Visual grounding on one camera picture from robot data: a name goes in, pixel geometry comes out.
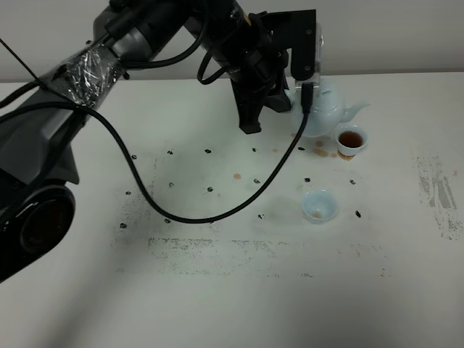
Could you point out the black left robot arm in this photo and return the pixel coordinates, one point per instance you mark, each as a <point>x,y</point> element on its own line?
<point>37,161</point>

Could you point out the near light blue teacup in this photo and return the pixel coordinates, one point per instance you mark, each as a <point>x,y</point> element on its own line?
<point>319,206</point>

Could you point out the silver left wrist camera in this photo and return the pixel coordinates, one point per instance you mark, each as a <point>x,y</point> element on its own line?
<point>299,32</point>

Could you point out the light blue porcelain teapot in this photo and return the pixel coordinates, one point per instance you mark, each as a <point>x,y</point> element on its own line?
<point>327,111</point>

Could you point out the light blue teacup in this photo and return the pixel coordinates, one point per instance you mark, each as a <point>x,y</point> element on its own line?
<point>319,206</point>
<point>350,139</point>

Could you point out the far light blue teacup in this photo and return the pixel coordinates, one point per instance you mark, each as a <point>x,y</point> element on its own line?
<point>350,139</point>

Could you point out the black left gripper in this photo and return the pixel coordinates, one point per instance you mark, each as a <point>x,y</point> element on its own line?
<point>242,44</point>

